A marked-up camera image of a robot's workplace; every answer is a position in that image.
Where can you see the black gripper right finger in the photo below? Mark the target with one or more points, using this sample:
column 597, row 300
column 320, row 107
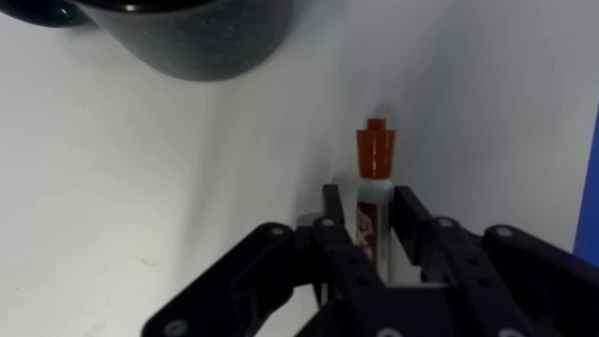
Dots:
column 511, row 281

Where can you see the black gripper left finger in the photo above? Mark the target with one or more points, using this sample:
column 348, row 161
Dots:
column 281, row 281

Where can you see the orange capped marker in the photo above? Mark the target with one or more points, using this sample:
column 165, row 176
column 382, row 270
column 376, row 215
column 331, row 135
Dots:
column 374, row 156

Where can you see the dark green speckled mug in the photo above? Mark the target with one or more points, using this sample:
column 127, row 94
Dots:
column 198, row 43

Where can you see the blue tape line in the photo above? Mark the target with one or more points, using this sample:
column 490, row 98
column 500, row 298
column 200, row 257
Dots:
column 589, row 199

